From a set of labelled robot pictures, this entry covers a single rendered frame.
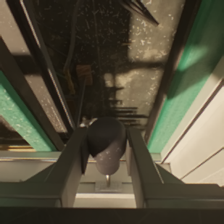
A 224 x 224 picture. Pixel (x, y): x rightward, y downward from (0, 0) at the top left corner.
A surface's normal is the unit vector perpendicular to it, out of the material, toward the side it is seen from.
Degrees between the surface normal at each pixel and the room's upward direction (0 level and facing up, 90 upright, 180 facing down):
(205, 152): 90
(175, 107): 0
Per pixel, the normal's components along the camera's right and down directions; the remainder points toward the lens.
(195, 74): -0.01, 0.79
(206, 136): -1.00, -0.01
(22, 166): 0.01, -0.61
